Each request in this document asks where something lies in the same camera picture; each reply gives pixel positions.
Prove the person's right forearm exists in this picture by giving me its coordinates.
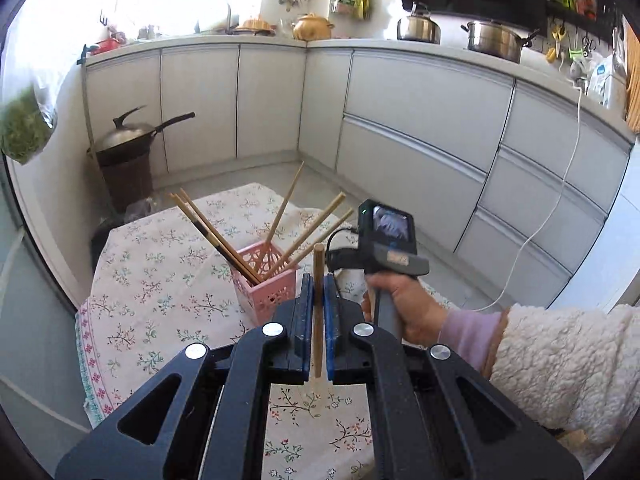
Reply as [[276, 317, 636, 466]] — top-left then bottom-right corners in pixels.
[[439, 302, 640, 466]]

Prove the group of small jars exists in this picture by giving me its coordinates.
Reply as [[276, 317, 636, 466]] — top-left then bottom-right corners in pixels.
[[134, 22, 167, 42]]

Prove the grey plastic bag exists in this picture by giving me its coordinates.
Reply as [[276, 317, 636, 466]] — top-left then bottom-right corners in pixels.
[[125, 198, 159, 222]]

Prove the floral tablecloth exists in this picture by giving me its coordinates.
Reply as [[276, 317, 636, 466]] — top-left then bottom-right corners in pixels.
[[75, 182, 451, 480]]

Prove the white cable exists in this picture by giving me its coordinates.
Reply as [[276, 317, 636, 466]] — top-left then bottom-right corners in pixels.
[[472, 87, 585, 313]]

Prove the wooden chopstick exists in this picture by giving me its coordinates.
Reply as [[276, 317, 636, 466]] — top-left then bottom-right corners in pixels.
[[168, 192, 261, 286], [267, 191, 347, 277], [255, 161, 306, 273], [312, 243, 325, 380], [275, 209, 355, 277], [179, 188, 266, 283], [172, 195, 263, 286]]

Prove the golden clay pot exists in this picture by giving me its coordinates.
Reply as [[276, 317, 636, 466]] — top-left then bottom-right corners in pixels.
[[292, 12, 336, 42]]

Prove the clear bag of greens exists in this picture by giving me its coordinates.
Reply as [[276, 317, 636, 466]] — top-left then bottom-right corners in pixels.
[[0, 60, 59, 164]]

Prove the white charger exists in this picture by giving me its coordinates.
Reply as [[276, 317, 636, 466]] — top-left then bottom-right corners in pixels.
[[569, 56, 589, 94]]

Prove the black wok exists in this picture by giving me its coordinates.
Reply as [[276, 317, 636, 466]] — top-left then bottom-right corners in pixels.
[[92, 111, 197, 156]]

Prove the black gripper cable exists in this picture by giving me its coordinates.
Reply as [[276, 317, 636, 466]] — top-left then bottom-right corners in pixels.
[[324, 227, 362, 261]]

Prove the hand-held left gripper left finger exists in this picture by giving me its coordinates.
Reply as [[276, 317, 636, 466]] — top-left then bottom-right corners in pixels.
[[55, 276, 314, 480]]

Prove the steel kettle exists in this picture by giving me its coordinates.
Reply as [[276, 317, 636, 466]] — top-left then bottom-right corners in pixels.
[[397, 2, 442, 45]]

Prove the orange brown bowl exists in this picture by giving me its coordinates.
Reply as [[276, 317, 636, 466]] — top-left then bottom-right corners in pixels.
[[233, 18, 277, 37]]

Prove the pink plastic utensil holder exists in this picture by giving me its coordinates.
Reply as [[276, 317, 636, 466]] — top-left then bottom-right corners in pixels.
[[231, 240, 301, 326]]

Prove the person's right hand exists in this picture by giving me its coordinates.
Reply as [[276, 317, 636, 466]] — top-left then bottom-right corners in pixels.
[[361, 275, 453, 347]]

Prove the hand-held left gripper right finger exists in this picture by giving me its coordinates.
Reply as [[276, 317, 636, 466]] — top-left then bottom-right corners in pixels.
[[325, 276, 583, 480]]

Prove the white plastic bag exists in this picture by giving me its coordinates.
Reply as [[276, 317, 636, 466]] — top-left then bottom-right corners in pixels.
[[586, 51, 629, 112]]

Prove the white cabinet with doors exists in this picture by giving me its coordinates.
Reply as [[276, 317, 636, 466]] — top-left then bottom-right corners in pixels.
[[82, 42, 308, 177]]

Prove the steel pot with lid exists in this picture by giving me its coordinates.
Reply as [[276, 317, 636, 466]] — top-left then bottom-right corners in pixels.
[[460, 18, 542, 65]]

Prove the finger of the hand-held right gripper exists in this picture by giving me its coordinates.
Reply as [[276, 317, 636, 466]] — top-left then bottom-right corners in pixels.
[[326, 247, 367, 272]]

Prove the brown bin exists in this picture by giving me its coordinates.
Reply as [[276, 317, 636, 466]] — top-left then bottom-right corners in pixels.
[[94, 147, 154, 214]]

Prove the white cabinet with drawers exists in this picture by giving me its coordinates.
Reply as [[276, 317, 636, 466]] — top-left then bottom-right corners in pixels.
[[297, 47, 636, 312]]

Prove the metal wok lid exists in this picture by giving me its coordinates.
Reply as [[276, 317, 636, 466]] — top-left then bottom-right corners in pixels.
[[94, 105, 157, 153]]

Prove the wall rack with green packets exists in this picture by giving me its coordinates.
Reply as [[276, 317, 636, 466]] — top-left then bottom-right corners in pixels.
[[329, 0, 374, 22]]

